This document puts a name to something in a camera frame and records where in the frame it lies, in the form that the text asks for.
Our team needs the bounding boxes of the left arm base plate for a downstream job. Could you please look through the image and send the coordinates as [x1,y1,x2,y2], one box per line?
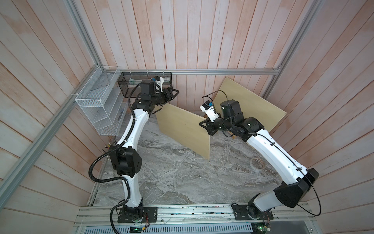
[117,206,158,224]

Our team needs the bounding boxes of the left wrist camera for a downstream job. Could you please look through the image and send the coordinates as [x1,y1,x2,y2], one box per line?
[152,76,164,93]

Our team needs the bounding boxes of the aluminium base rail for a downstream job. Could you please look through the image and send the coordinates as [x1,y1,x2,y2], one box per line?
[73,202,317,227]

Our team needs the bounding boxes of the aluminium frame horizontal bar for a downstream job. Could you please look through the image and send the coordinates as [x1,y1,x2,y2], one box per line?
[118,68,280,76]

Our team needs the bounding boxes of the black mesh basket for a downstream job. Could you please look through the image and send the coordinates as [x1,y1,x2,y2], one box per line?
[117,71,173,98]

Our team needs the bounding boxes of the plywood board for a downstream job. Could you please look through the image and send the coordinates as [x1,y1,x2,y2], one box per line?
[156,104,210,160]
[213,78,286,132]

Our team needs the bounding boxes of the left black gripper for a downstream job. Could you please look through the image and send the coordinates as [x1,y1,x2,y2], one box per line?
[150,86,179,105]

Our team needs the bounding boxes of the black corrugated cable conduit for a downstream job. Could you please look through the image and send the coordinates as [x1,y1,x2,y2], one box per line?
[88,81,144,234]

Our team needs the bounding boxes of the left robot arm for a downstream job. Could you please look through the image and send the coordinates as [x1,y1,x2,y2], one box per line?
[110,77,179,220]

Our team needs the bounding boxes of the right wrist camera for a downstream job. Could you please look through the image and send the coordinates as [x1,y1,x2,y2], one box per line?
[200,100,219,122]

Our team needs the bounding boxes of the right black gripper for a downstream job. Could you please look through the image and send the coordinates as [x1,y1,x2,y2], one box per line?
[198,114,235,137]

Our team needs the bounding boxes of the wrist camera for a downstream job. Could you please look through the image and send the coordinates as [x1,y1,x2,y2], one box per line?
[152,76,164,93]
[200,100,219,122]

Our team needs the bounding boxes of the clear round dish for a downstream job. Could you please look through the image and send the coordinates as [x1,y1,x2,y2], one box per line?
[250,157,266,173]

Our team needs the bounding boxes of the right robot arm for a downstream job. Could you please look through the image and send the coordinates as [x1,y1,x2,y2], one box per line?
[199,99,319,219]

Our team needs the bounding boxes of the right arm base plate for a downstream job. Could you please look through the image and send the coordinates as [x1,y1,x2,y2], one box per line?
[231,203,274,220]

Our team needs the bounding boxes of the white wire mesh shelf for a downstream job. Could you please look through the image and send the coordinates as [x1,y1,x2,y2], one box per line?
[76,66,128,136]

